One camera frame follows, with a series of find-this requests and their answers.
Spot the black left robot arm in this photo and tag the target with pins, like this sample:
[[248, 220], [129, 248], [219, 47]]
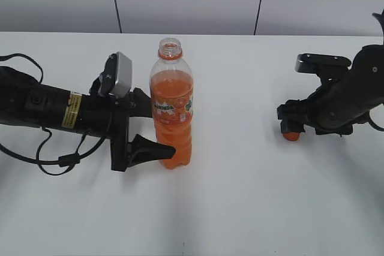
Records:
[[28, 103]]

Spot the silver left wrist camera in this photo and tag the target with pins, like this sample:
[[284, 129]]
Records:
[[116, 78]]

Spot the orange bottle cap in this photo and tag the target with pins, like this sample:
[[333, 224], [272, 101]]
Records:
[[291, 136]]

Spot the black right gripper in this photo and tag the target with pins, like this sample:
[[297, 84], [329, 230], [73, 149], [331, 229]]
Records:
[[336, 105]]

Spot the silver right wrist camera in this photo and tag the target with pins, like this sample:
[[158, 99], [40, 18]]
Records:
[[318, 64]]

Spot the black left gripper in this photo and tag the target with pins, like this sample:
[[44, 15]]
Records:
[[109, 117]]

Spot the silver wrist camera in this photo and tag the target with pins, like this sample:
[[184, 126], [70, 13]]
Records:
[[318, 64], [116, 78]]

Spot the orange soda bottle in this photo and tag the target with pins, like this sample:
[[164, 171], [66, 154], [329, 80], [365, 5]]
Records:
[[171, 87]]

